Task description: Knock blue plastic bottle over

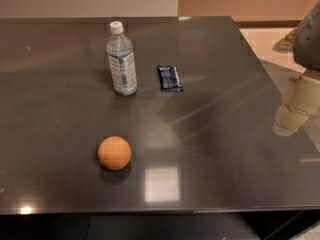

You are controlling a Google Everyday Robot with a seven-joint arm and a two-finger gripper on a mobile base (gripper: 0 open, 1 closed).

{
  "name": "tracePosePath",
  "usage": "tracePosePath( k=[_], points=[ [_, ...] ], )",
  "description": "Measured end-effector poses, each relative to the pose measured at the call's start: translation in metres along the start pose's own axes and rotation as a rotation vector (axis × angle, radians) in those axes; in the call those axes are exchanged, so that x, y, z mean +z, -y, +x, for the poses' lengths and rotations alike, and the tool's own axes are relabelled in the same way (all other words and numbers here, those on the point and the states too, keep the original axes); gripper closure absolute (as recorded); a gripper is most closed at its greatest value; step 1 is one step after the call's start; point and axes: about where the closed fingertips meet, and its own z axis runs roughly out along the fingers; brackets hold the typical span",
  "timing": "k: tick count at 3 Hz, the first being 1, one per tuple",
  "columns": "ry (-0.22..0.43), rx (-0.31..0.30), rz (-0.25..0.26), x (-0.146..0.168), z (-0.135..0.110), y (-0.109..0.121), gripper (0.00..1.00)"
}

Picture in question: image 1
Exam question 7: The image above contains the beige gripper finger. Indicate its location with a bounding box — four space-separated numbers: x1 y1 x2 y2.
273 69 320 137

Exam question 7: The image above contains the clear plastic water bottle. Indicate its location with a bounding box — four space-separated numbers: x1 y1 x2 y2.
106 21 137 96

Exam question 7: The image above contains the dark blue snack packet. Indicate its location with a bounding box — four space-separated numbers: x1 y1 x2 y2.
157 65 183 92

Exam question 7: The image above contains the orange ball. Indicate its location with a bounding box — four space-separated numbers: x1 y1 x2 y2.
98 136 131 170

